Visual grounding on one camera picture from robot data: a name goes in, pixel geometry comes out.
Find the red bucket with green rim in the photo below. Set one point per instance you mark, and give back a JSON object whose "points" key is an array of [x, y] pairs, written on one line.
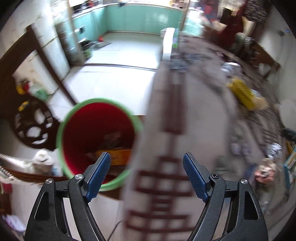
{"points": [[87, 129]]}

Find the red broom with dustpan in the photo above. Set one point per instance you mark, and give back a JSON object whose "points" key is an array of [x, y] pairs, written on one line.
{"points": [[101, 41]]}

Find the white refrigerator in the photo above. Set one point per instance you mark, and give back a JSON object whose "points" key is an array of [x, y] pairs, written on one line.
{"points": [[54, 53]]}

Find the crumpled white blue wrapper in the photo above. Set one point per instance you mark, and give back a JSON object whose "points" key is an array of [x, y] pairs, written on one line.
{"points": [[230, 67]]}

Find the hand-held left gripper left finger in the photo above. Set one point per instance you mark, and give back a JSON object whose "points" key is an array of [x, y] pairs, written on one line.
{"points": [[98, 179]]}

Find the red hanging garment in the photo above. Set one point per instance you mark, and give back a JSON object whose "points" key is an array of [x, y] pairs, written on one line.
{"points": [[231, 25]]}

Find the black and green waste bin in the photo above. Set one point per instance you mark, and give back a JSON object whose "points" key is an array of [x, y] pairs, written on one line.
{"points": [[85, 47]]}

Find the brown wooden chair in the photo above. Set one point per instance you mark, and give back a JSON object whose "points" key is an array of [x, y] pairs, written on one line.
{"points": [[261, 51]]}

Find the green liquid bottle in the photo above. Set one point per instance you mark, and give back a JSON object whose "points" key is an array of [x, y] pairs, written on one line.
{"points": [[39, 92]]}

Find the teal kitchen cabinets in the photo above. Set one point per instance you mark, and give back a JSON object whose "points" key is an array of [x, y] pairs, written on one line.
{"points": [[138, 18]]}

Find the dark carved wooden chair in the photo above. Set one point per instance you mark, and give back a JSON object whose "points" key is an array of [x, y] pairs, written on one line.
{"points": [[34, 129]]}

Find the pink wrapper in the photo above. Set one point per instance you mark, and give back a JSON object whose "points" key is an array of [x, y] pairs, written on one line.
{"points": [[263, 172]]}

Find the white towel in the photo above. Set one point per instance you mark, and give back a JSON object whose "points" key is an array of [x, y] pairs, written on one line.
{"points": [[7, 166]]}

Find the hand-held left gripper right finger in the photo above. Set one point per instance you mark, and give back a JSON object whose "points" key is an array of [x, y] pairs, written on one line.
{"points": [[196, 179]]}

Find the yellow cardboard box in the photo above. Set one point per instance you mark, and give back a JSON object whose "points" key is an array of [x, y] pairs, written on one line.
{"points": [[241, 92]]}

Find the white carton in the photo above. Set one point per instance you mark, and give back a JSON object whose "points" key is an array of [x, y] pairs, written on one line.
{"points": [[169, 42]]}

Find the white round object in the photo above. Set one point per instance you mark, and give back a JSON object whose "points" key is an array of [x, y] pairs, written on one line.
{"points": [[289, 113]]}

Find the blue box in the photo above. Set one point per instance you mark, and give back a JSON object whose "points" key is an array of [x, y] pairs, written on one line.
{"points": [[290, 161]]}

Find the small orange box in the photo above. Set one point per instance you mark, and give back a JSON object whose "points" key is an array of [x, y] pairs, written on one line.
{"points": [[115, 156]]}

